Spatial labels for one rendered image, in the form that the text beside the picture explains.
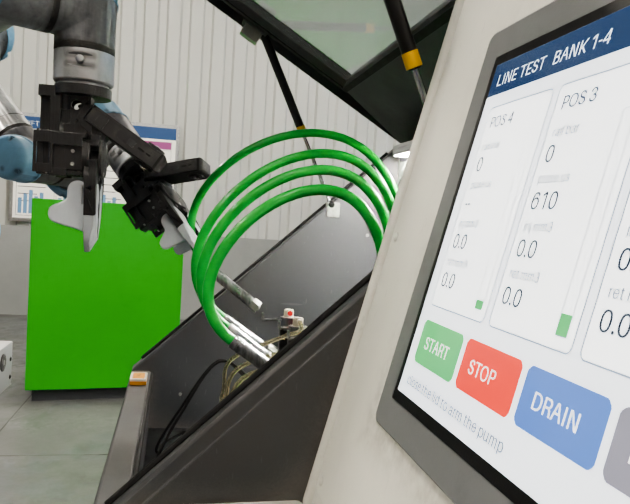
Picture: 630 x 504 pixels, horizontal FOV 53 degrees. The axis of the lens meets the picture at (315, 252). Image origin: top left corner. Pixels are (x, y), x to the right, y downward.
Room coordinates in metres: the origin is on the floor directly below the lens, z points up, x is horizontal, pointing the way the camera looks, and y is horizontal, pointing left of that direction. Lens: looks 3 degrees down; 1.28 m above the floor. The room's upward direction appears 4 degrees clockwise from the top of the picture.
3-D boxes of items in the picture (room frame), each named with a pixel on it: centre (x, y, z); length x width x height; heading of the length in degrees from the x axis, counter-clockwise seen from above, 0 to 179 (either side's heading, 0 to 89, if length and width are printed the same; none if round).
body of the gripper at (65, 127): (0.82, 0.32, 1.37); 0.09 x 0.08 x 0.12; 103
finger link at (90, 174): (0.81, 0.29, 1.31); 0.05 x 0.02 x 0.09; 13
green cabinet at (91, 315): (4.47, 1.48, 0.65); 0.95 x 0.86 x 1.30; 109
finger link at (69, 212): (0.81, 0.31, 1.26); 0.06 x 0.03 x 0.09; 103
